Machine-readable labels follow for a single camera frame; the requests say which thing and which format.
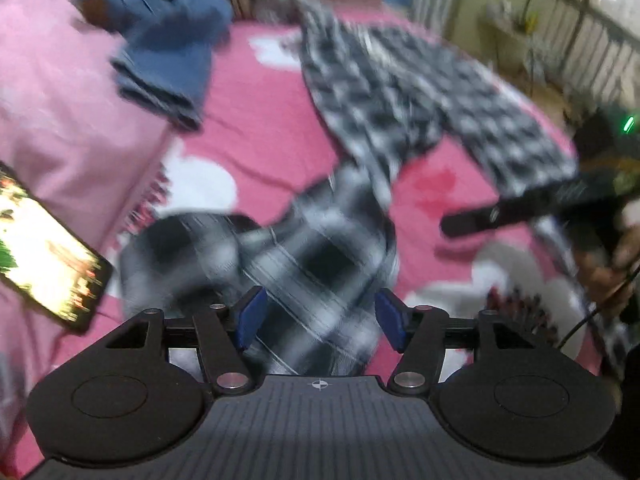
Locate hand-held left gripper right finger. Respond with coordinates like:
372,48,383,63
374,287,540,395

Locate metal window railing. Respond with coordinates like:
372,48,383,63
540,0,640,106

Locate black smartphone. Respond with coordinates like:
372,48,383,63
0,160,113,333

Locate black cable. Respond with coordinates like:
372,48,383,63
555,270,640,351

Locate person's right hand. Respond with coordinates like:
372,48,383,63
575,210,640,318

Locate black white plaid pants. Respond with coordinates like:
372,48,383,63
120,0,631,376

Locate pink floral duvet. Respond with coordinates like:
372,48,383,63
0,0,176,281

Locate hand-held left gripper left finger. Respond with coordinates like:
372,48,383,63
102,286,268,395

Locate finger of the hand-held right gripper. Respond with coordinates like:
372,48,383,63
442,195,543,238

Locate folding table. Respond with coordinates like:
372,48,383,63
480,5,551,71

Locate blue jeans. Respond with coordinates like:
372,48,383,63
70,0,233,133

